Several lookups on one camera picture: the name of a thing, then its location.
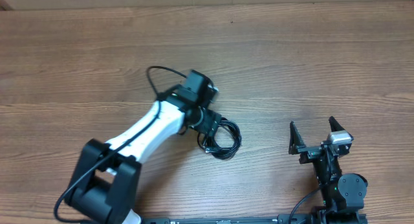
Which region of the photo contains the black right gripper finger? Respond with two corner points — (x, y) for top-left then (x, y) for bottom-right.
(289, 121), (306, 155)
(329, 116), (345, 132)

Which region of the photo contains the black cable bundle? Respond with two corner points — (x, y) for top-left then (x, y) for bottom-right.
(197, 118), (243, 161)

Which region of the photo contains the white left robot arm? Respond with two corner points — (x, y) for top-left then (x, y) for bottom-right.
(60, 71), (221, 223)

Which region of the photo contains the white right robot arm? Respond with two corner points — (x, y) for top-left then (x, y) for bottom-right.
(287, 116), (368, 224)

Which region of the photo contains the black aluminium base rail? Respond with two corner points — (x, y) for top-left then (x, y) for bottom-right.
(142, 213), (368, 224)

